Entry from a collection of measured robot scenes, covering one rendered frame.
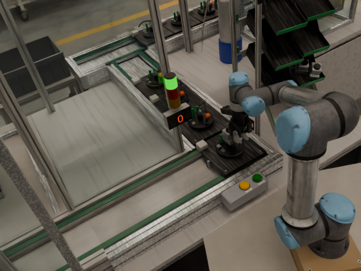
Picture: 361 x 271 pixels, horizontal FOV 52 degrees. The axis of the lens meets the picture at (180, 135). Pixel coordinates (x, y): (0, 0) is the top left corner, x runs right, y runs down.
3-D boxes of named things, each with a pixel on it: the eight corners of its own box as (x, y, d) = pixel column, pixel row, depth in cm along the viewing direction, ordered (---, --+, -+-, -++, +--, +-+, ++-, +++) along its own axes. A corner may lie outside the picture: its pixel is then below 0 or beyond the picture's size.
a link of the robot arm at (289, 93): (380, 90, 96) (287, 72, 142) (343, 101, 94) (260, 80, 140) (383, 132, 99) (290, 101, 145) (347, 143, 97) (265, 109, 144)
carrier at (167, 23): (201, 24, 280) (200, 8, 272) (174, 35, 273) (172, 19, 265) (185, 14, 297) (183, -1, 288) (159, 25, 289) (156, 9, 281)
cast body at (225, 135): (237, 141, 172) (237, 130, 167) (230, 145, 170) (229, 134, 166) (226, 132, 177) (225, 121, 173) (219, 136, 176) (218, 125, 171)
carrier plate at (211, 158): (266, 154, 173) (266, 151, 172) (225, 178, 166) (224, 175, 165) (235, 128, 190) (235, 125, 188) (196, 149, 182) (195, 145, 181)
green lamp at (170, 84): (180, 86, 152) (178, 76, 149) (169, 91, 150) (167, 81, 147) (173, 81, 155) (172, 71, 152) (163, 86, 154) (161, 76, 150)
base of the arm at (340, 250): (354, 257, 132) (361, 243, 125) (311, 260, 133) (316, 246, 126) (340, 221, 143) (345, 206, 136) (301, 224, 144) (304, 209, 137)
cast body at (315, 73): (317, 80, 170) (323, 72, 164) (307, 80, 170) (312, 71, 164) (316, 65, 173) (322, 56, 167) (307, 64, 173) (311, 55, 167)
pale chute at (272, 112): (298, 128, 178) (303, 127, 174) (275, 137, 176) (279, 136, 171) (278, 73, 179) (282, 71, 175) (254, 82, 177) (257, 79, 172)
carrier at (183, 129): (233, 126, 191) (232, 107, 182) (194, 147, 183) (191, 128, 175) (207, 104, 207) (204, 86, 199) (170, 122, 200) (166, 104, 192)
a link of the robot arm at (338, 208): (356, 234, 128) (366, 211, 119) (322, 246, 126) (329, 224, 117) (336, 207, 137) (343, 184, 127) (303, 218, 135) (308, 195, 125)
